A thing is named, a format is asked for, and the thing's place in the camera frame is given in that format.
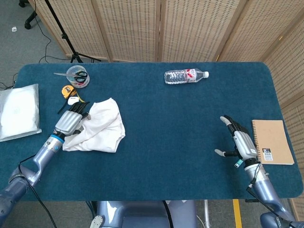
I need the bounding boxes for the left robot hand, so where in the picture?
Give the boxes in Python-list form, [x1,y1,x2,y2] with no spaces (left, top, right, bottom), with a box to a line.
[54,101,92,137]

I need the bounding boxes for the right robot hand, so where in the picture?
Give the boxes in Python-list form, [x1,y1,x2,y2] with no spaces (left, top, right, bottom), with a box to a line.
[214,115,259,164]

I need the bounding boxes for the white t-shirt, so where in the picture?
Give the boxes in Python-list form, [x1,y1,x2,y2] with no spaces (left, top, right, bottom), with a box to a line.
[62,97,126,153]

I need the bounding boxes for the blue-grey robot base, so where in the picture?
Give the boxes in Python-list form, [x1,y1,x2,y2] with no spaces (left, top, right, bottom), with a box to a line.
[89,200,198,228]

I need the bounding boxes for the yellow tape measure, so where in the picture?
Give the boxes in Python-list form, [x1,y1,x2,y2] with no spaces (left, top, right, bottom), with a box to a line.
[57,85,86,115]

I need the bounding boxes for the brown spiral notebook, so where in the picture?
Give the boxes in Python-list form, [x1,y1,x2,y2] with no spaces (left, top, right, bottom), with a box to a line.
[251,120,295,165]

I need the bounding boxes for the clear plastic jar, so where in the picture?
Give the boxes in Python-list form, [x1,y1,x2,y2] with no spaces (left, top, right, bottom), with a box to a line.
[66,65,91,88]

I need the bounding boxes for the metal table leg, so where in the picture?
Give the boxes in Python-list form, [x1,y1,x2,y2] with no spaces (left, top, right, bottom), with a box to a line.
[203,200,211,228]

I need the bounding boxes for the black tripod stand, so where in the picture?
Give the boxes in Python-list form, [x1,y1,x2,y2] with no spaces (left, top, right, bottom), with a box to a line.
[44,0,102,64]

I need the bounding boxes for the dark teal carpeted table surface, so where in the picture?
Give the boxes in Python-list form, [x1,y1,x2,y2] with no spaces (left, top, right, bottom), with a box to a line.
[0,62,304,202]

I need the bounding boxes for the clear plastic water bottle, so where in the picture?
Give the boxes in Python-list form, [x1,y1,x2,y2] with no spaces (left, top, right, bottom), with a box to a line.
[164,68,210,85]

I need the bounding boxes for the black office chair base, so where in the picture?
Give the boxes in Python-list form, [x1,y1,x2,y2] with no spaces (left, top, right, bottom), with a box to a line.
[19,0,38,30]

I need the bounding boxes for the wicker folding screen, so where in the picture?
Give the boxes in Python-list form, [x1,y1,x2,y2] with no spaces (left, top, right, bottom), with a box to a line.
[28,0,304,221]

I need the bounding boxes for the black handled scissors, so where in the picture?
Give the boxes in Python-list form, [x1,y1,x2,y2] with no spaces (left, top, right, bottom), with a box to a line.
[53,71,88,83]

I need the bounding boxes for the black floor cable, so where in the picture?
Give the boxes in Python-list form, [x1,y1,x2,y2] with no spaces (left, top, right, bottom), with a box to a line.
[33,0,72,64]

